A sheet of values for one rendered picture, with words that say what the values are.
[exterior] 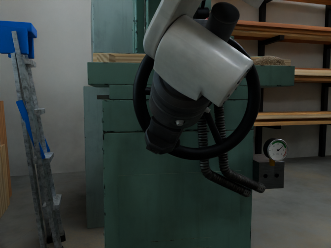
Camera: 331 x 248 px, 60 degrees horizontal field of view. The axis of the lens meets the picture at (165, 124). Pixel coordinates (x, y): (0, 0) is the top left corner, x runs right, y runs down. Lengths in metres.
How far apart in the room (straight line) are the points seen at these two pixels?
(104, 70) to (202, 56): 0.50
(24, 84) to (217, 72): 1.26
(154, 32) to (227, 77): 0.10
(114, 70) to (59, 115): 2.46
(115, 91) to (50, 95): 2.46
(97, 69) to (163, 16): 0.49
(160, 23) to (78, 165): 3.02
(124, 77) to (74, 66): 2.45
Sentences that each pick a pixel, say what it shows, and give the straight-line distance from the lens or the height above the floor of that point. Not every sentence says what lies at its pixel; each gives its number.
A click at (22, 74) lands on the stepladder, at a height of 0.91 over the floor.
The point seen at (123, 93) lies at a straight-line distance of 0.79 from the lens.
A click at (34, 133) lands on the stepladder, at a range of 1.50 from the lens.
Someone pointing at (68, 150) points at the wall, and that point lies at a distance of 3.27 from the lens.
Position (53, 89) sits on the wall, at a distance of 3.23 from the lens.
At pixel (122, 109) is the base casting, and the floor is 0.77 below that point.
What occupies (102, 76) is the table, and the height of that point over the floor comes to 0.86.
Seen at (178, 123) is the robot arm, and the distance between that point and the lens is 0.41.
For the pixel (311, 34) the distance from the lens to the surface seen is 3.77.
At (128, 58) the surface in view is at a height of 0.93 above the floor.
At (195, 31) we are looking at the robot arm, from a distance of 0.33.
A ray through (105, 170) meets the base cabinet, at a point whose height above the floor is 0.61.
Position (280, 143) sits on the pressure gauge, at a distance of 0.86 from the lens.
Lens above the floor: 0.80
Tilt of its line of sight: 5 degrees down
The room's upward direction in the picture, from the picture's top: straight up
